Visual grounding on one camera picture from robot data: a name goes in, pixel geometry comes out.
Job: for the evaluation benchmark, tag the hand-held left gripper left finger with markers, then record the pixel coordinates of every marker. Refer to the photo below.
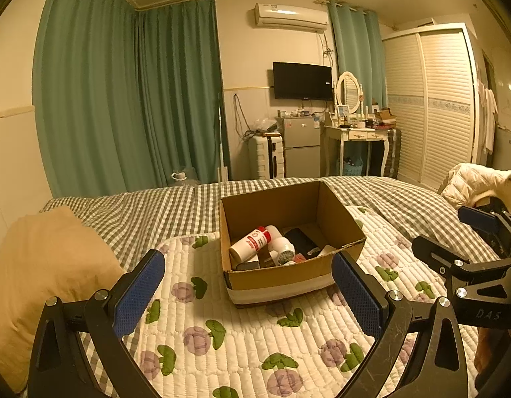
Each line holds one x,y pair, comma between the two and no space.
139,294

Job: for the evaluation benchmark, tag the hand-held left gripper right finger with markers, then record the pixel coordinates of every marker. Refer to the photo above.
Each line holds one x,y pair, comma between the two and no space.
359,294

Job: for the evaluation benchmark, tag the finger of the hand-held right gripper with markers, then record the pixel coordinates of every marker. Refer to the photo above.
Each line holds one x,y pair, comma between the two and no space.
479,219
433,253

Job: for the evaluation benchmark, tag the narrow white box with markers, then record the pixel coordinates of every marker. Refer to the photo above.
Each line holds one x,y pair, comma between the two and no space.
328,250

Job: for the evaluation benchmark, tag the cardboard box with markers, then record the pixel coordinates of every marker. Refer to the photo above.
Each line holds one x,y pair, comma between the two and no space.
280,286

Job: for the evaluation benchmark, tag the black case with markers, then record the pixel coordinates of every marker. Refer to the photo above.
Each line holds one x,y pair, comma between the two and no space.
301,238

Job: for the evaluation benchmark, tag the white round jar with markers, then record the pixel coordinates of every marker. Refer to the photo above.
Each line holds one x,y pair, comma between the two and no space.
282,251

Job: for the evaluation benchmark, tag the small dark box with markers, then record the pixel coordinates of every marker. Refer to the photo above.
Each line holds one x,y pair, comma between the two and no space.
247,264

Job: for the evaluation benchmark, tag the white bottle with red cap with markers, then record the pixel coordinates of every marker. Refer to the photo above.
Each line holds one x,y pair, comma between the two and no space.
249,244

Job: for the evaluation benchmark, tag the person's right forearm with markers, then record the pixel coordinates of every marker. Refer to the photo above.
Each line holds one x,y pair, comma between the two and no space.
485,350

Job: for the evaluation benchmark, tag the white puffy jacket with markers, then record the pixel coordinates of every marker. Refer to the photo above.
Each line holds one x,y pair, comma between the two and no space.
471,182

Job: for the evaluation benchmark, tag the tan pillow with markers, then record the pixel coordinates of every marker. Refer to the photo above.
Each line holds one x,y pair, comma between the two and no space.
44,265

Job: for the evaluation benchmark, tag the hanging white clothes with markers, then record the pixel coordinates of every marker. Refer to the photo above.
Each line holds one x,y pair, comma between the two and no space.
487,116

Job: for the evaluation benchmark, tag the dark suitcase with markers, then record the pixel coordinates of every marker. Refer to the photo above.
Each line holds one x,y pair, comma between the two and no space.
393,153

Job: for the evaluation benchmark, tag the white floral quilt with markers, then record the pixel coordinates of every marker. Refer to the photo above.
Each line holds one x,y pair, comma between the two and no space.
239,340

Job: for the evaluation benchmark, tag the small basket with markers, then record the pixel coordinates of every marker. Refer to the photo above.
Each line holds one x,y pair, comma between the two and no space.
353,168

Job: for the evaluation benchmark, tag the white louvred wardrobe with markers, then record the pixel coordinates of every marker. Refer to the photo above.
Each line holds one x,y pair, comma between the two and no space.
429,112

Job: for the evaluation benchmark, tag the small brown box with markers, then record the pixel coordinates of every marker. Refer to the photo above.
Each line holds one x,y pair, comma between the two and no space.
384,117

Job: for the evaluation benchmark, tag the white dressing table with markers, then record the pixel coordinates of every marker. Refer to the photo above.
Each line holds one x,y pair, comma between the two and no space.
355,134

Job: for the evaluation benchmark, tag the small grey fridge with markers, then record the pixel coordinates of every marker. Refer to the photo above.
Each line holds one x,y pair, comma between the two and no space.
299,149

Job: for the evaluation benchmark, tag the white suitcase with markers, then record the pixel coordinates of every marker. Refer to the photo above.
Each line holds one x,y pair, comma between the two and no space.
261,157

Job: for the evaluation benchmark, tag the white oval vanity mirror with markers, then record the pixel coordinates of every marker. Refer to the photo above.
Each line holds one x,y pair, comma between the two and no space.
348,91

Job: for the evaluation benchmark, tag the green curtain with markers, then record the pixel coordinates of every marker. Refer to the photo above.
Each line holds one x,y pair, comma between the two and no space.
85,91
355,49
176,91

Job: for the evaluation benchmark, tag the white air conditioner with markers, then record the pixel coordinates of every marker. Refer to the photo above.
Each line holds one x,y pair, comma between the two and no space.
290,16

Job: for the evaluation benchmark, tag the black wall television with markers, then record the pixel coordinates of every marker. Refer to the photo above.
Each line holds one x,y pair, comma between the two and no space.
303,81

